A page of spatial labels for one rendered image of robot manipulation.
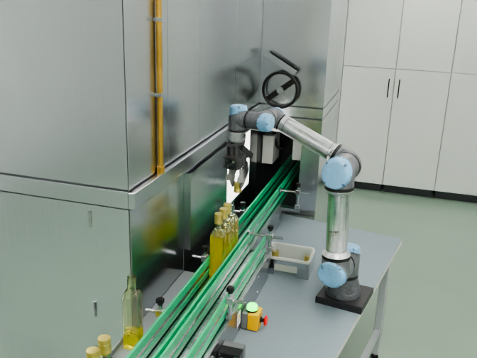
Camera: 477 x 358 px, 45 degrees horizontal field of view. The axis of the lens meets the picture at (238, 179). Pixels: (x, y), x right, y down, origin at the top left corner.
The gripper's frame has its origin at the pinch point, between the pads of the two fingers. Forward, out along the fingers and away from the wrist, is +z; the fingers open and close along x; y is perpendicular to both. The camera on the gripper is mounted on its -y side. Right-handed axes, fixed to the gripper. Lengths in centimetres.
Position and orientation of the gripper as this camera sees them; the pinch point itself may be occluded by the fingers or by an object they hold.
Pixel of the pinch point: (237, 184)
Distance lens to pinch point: 253.7
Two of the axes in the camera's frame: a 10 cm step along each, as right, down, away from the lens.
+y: -5.3, 2.4, -8.2
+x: 8.5, 1.9, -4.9
